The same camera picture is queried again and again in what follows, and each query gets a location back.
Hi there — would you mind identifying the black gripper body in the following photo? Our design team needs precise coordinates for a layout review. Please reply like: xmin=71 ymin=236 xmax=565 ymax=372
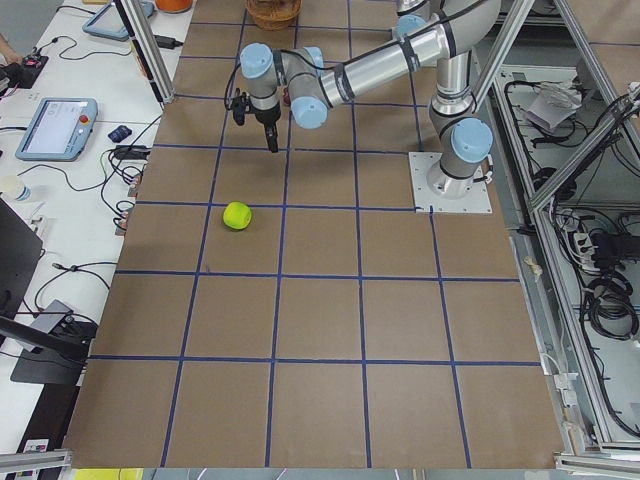
xmin=250 ymin=94 xmax=280 ymax=131

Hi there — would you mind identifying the green apple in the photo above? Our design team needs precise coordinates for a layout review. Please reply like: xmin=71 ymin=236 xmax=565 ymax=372
xmin=222 ymin=201 xmax=253 ymax=231

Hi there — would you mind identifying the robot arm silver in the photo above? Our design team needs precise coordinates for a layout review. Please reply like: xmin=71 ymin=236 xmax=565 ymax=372
xmin=225 ymin=1 xmax=501 ymax=200

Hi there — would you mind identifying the woven wicker basket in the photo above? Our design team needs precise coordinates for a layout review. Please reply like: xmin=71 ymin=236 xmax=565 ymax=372
xmin=245 ymin=0 xmax=302 ymax=31

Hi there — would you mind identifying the black power adapter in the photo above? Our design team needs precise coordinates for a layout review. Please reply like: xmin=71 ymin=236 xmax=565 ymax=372
xmin=154 ymin=34 xmax=184 ymax=50

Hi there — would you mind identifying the orange cylindrical container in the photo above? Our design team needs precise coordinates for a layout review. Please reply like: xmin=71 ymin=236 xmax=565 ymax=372
xmin=155 ymin=0 xmax=193 ymax=14

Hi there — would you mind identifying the blue teach pendant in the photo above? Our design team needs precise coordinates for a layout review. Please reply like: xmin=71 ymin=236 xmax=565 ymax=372
xmin=15 ymin=97 xmax=98 ymax=162
xmin=82 ymin=1 xmax=156 ymax=41

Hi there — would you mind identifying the paper cup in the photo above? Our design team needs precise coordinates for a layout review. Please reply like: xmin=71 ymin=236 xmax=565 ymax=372
xmin=0 ymin=175 xmax=31 ymax=201

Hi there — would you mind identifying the grey usb hub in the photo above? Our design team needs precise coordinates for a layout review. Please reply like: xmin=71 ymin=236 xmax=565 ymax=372
xmin=31 ymin=300 xmax=72 ymax=334

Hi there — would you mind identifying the black monitor stand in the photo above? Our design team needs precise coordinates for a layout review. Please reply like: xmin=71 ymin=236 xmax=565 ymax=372
xmin=1 ymin=202 xmax=97 ymax=386

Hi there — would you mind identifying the aluminium frame post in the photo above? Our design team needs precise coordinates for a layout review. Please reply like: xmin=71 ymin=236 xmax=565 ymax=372
xmin=114 ymin=0 xmax=175 ymax=105

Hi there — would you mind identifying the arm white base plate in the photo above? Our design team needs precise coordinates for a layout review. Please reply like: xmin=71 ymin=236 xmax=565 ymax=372
xmin=408 ymin=152 xmax=493 ymax=215

